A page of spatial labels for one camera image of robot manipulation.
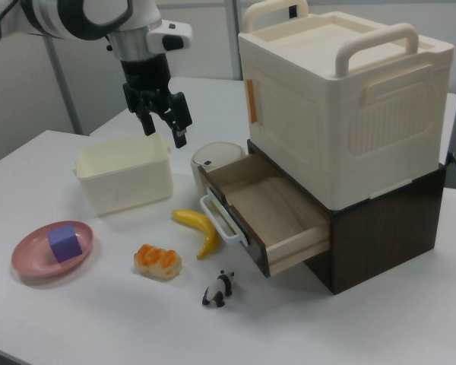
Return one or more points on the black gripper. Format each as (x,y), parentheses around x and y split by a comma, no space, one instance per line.
(146,76)

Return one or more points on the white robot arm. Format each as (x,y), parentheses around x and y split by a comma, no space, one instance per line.
(61,15)

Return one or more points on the open cream plastic container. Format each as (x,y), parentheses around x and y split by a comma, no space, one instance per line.
(125,186)

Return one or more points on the dark brown drawer cabinet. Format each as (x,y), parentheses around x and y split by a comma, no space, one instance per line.
(384,243)

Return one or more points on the yellow toy banana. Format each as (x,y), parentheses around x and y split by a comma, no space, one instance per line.
(197,224)

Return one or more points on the orange glazed toy bread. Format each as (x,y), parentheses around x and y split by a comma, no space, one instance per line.
(157,262)

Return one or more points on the purple cube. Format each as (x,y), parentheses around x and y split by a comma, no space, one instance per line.
(64,243)

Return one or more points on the black white panda figurine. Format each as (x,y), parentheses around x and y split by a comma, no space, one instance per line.
(218,287)

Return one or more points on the pink plate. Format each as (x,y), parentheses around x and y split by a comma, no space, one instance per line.
(26,258)

